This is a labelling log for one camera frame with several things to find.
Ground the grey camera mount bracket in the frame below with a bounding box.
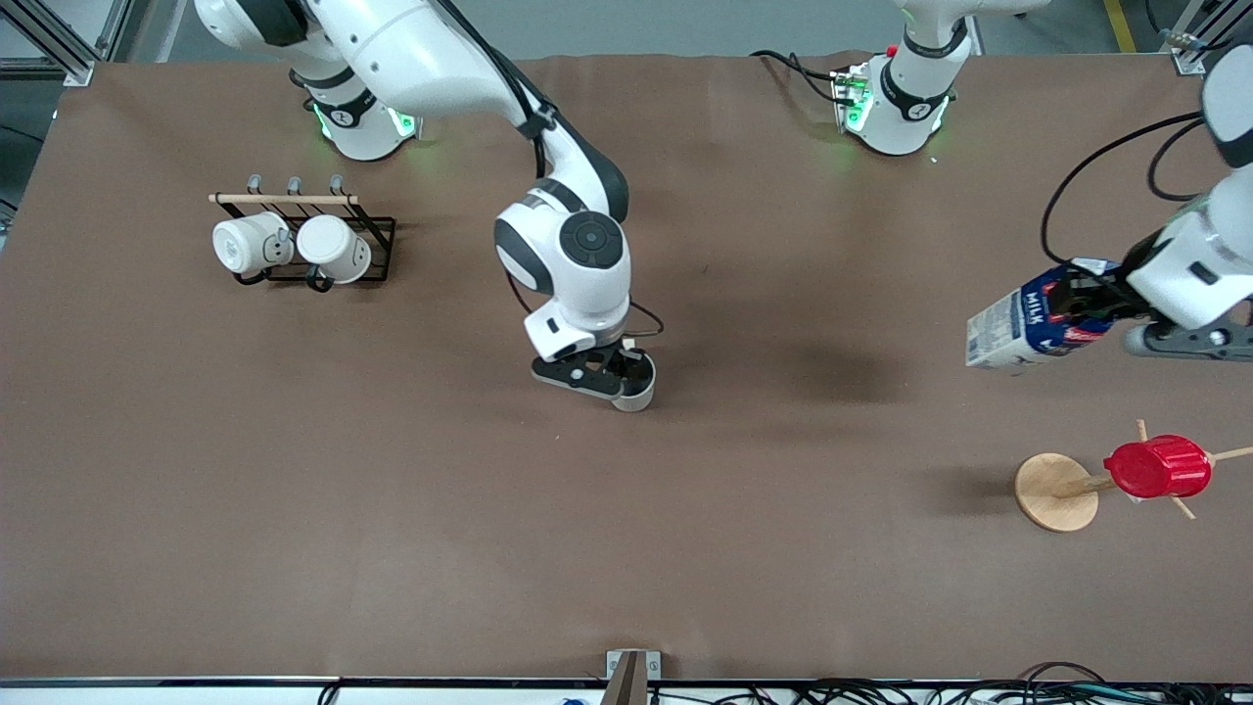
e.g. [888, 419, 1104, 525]
[599, 649, 663, 705]

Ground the wooden mug tree stand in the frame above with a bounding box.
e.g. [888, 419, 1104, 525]
[1014, 419, 1253, 534]

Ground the plain white mug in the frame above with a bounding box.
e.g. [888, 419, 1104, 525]
[296, 214, 373, 293]

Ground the black left base cable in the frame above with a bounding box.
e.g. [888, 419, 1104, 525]
[751, 49, 855, 105]

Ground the black wire mug rack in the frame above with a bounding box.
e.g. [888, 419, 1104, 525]
[208, 174, 396, 287]

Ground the black cable bundle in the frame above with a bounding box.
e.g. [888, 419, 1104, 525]
[651, 662, 1253, 705]

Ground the white mug with print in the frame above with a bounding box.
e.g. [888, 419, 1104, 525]
[212, 211, 295, 276]

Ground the blue white milk carton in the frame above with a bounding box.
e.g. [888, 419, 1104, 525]
[964, 262, 1129, 376]

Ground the short black left arm cable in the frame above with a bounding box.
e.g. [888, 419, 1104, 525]
[1146, 117, 1217, 203]

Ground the grey ceramic mug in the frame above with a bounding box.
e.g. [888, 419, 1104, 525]
[611, 374, 658, 413]

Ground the brown table cover sheet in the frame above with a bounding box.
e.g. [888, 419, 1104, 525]
[0, 49, 1253, 682]

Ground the aluminium frame profile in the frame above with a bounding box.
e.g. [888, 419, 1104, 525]
[0, 0, 133, 87]
[1170, 0, 1236, 75]

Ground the long black left arm cable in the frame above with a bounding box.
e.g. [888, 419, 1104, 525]
[1039, 111, 1207, 267]

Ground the red plastic cup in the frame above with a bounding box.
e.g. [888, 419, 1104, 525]
[1103, 435, 1214, 500]

